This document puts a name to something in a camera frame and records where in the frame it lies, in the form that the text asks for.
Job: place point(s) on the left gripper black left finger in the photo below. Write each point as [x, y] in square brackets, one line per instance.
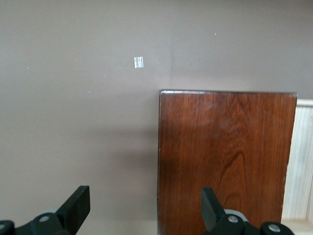
[73, 210]

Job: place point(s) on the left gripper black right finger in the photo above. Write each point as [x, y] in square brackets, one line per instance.
[211, 213]

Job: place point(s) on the light wooden slatted panel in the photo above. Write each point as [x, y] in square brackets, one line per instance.
[299, 159]

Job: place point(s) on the dark brown wooden cabinet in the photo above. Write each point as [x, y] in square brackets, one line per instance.
[220, 151]

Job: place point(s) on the small tape patch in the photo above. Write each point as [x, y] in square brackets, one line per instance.
[138, 62]

